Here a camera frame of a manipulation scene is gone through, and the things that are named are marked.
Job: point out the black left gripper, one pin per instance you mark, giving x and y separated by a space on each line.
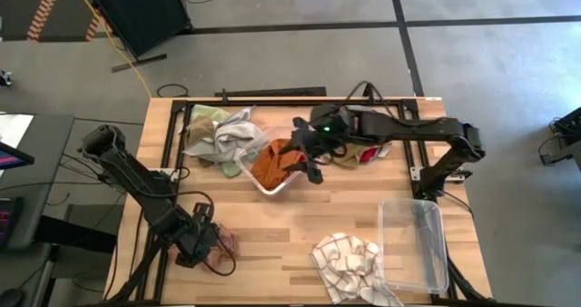
195 241

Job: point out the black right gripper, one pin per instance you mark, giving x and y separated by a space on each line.
333 127

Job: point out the clothes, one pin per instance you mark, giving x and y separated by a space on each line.
272 171

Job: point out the beige tan towel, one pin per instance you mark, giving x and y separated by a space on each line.
351 157

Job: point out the clear plastic bin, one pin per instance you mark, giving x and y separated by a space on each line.
247 168
408 252

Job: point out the light green towel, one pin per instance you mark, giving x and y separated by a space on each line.
231 170

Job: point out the grey and green cloths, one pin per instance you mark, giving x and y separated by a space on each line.
231 134

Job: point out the pale grey towel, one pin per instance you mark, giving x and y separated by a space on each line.
386 150

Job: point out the pale olive towel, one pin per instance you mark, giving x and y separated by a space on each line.
206 112

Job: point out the dark olive towel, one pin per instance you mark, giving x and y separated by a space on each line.
199 132

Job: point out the white checked towel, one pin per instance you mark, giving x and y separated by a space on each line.
349 266

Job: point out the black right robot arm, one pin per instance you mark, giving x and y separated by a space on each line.
408 127

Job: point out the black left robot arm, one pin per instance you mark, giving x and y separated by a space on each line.
136 180

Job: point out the black flat bar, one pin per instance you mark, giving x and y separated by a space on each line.
272 92

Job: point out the grey desk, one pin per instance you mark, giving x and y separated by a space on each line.
50 139

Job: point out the dark tablet screen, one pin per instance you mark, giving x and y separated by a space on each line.
9 220

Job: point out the laptop with pink screen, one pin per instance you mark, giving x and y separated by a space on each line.
11 159

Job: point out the black curtain panel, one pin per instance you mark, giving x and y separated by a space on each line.
136 12

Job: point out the small dark floor object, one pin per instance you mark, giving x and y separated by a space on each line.
4 78

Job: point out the black orange striped mat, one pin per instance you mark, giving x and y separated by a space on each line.
45 7

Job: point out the black table frame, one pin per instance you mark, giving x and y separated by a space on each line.
272 102

